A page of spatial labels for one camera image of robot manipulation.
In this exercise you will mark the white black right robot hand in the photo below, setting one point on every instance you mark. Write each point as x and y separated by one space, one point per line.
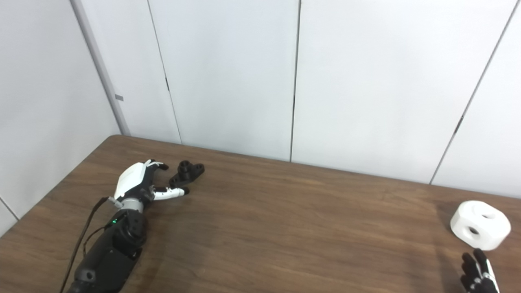
482 276

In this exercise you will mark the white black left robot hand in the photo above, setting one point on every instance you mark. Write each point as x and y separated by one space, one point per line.
130 179

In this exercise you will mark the round white piece with holes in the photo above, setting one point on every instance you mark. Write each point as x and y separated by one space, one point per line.
488 228

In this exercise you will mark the black flanged holder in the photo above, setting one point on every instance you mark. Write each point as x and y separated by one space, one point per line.
186 173

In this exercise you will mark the grey wall corner post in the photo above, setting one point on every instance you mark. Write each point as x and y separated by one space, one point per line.
101 73

